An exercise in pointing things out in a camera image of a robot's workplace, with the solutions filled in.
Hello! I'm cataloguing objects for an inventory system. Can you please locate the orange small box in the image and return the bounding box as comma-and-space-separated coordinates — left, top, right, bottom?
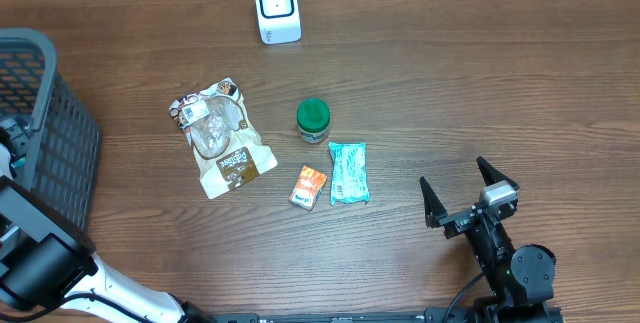
289, 166, 327, 211

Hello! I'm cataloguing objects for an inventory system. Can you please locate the brown white snack pouch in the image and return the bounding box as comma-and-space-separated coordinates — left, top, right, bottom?
169, 77, 277, 199

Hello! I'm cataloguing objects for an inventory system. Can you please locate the teal box in basket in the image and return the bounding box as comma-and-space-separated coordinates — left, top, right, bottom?
12, 157, 25, 169

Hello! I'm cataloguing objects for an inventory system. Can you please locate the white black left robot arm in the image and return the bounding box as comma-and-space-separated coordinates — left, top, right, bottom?
1, 129, 213, 322

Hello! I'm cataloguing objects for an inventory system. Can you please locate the grey plastic mesh basket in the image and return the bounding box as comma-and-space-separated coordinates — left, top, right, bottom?
1, 28, 102, 230

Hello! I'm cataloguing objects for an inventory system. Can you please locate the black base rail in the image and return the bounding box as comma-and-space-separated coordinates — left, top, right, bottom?
212, 307, 481, 323

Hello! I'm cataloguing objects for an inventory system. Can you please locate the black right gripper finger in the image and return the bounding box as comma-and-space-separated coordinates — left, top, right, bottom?
419, 177, 448, 228
476, 156, 519, 189

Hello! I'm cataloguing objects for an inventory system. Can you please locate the green lid spice jar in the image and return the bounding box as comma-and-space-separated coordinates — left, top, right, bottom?
296, 98, 331, 144

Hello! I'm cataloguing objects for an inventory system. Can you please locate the white barcode scanner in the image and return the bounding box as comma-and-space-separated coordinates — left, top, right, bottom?
255, 0, 302, 45

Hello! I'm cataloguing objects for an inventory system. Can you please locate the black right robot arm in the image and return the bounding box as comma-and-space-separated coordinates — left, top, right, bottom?
419, 157, 564, 323

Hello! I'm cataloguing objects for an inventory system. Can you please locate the teal white packet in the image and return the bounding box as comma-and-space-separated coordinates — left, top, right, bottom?
328, 142, 370, 205

